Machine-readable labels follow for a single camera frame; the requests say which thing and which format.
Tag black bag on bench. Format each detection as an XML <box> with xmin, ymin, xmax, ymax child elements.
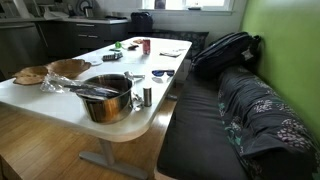
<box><xmin>131</xmin><ymin>12</ymin><xmax>153</xmax><ymax>32</ymax></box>

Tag clear plastic bag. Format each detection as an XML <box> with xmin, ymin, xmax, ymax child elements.
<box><xmin>40</xmin><ymin>73</ymin><xmax>121</xmax><ymax>100</ymax></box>

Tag brown wooden leaf plate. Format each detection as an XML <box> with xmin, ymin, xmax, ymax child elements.
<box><xmin>13</xmin><ymin>66</ymin><xmax>48</xmax><ymax>85</ymax></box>

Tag black remote control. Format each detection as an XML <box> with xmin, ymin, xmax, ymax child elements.
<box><xmin>102</xmin><ymin>52</ymin><xmax>123</xmax><ymax>62</ymax></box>

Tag dark sofa seat cushion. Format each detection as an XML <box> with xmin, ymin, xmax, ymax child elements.
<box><xmin>154</xmin><ymin>74</ymin><xmax>249</xmax><ymax>180</ymax></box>

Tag floral dark blanket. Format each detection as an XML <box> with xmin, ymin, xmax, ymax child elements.
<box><xmin>218</xmin><ymin>66</ymin><xmax>320</xmax><ymax>180</ymax></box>

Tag blue sunglasses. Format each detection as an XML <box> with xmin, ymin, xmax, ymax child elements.
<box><xmin>152</xmin><ymin>70</ymin><xmax>175</xmax><ymax>77</ymax></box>

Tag black backpack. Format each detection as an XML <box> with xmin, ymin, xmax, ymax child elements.
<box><xmin>192</xmin><ymin>32</ymin><xmax>261</xmax><ymax>79</ymax></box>

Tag papers on table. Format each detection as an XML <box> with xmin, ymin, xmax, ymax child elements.
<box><xmin>160</xmin><ymin>49</ymin><xmax>183</xmax><ymax>58</ymax></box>

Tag silver shaker bottle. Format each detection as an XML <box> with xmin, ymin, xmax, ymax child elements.
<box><xmin>143</xmin><ymin>87</ymin><xmax>152</xmax><ymax>107</ymax></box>

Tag green small cup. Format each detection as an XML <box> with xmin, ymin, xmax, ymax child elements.
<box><xmin>115</xmin><ymin>41</ymin><xmax>122</xmax><ymax>49</ymax></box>

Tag dark kitchen cabinet drawers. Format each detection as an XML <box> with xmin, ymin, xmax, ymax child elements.
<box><xmin>37</xmin><ymin>21</ymin><xmax>128</xmax><ymax>59</ymax></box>

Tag large steel pot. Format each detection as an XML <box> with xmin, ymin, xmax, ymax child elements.
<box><xmin>79</xmin><ymin>74</ymin><xmax>134</xmax><ymax>124</ymax></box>

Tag red soda can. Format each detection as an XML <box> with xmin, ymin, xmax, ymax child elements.
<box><xmin>143</xmin><ymin>39</ymin><xmax>151</xmax><ymax>55</ymax></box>

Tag white round coaster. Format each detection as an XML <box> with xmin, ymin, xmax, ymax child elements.
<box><xmin>88</xmin><ymin>59</ymin><xmax>103</xmax><ymax>66</ymax></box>

